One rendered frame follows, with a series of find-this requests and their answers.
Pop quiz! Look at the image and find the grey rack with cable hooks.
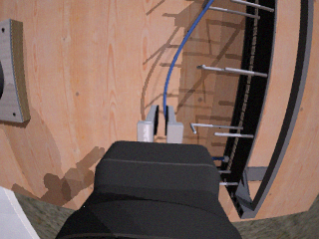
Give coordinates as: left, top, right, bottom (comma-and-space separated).
190, 0, 314, 219

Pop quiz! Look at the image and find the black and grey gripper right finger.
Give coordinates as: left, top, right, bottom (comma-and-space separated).
164, 106, 183, 143

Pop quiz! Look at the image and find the blue cable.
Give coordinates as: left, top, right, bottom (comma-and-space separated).
162, 0, 214, 120

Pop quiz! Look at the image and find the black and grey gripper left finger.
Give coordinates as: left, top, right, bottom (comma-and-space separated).
137, 105, 159, 142

